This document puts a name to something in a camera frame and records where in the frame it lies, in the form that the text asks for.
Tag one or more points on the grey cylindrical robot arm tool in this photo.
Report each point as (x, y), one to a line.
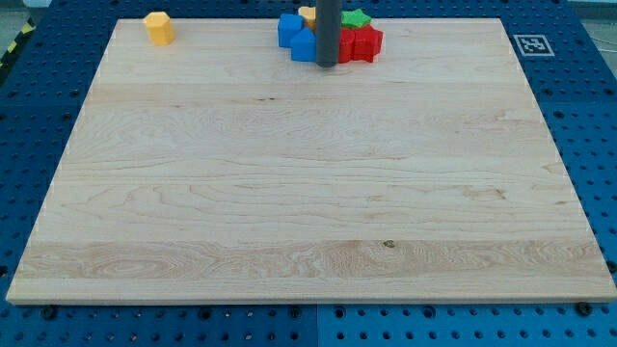
(328, 22)

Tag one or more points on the red block beside arm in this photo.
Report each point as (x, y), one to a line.
(346, 45)

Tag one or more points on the yellow block behind arm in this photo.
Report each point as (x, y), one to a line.
(309, 16)

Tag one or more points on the red star block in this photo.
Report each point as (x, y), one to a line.
(367, 43)

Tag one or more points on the green star block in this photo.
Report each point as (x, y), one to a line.
(355, 19)

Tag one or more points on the light wooden board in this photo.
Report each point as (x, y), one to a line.
(216, 170)

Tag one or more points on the blue pentagon block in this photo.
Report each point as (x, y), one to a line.
(303, 46)

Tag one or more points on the blue cube block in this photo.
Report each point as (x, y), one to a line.
(288, 27)

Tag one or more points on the yellow hexagon block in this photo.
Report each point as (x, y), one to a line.
(159, 28)

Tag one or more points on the white fiducial marker tag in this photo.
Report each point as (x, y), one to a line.
(532, 45)

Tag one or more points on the black bolt front right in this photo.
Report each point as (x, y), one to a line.
(584, 309)

